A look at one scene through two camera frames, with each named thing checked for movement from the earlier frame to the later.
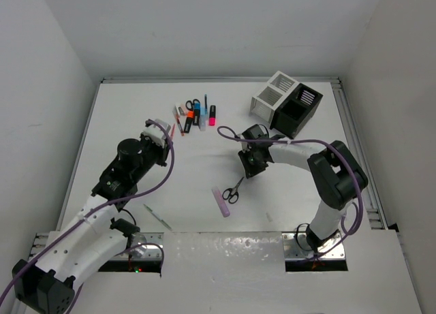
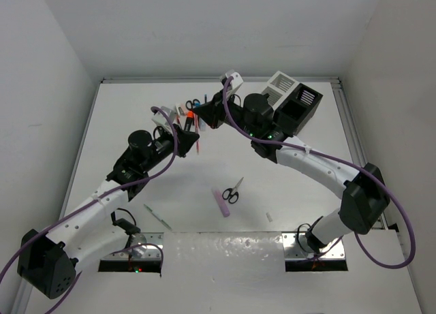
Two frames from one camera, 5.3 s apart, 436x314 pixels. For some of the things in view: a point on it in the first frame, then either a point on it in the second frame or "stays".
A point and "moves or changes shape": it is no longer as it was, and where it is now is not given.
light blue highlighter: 202,118 stays
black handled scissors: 232,193 stays
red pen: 174,128 moves or changes shape
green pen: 155,214 stays
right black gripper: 251,171 -> 212,110
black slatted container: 294,112 stays
